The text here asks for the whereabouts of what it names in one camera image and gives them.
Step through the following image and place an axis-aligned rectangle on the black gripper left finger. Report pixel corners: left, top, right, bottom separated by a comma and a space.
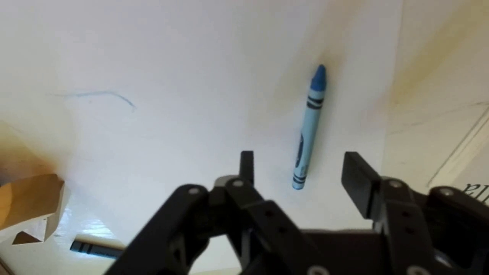
103, 150, 333, 275

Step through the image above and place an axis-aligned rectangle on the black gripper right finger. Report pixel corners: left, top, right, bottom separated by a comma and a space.
339, 150, 489, 275

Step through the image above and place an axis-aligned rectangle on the light blue crayon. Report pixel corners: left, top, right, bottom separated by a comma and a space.
290, 63, 328, 191

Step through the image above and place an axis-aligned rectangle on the white paper sheet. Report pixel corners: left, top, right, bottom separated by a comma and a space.
0, 0, 405, 231

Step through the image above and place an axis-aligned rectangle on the sunset cover book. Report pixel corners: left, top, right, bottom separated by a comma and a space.
426, 101, 489, 205

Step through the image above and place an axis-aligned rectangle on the small wooden block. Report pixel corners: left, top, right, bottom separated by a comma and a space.
0, 173, 67, 246

